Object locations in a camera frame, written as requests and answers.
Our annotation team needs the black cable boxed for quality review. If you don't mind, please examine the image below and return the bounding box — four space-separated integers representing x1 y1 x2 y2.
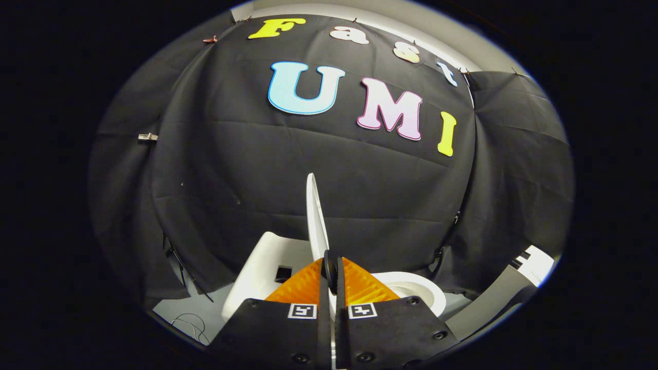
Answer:
162 233 215 303

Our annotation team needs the grey flat panel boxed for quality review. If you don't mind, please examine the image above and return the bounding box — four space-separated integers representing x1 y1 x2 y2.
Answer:
445 264 538 341

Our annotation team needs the thin white cable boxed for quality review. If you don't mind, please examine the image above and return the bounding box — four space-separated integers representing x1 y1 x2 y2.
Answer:
171 313 211 346

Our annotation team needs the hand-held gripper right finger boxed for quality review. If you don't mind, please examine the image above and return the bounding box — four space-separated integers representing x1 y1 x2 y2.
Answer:
335 256 461 369

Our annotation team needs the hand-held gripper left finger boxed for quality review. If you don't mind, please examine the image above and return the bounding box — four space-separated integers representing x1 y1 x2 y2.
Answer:
208 257 333 369

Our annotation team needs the black backdrop cloth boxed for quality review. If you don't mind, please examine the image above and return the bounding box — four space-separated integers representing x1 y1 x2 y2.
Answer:
87 13 575 309

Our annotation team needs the white slotted stand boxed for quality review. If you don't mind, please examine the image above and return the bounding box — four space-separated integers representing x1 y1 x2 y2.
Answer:
509 245 556 288

